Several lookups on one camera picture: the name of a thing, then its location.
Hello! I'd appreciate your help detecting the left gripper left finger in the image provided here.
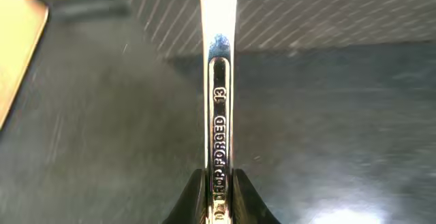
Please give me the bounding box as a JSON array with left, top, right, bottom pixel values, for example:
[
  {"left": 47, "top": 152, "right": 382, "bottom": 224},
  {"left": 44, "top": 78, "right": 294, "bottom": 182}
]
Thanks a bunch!
[{"left": 162, "top": 168, "right": 208, "bottom": 224}]

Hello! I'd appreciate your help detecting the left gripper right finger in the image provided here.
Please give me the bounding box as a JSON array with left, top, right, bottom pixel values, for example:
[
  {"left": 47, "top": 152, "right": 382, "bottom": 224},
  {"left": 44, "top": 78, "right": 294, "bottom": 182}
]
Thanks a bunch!
[{"left": 231, "top": 168, "right": 282, "bottom": 224}]

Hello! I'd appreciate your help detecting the wrench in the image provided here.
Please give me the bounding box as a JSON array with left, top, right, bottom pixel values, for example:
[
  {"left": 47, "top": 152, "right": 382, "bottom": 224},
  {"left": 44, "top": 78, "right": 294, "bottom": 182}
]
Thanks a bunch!
[{"left": 198, "top": 0, "right": 239, "bottom": 224}]

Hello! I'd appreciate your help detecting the black pegboard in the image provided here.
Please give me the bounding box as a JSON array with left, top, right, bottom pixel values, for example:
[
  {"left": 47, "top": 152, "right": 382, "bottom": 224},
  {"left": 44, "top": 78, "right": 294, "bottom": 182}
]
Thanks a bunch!
[{"left": 112, "top": 0, "right": 436, "bottom": 60}]

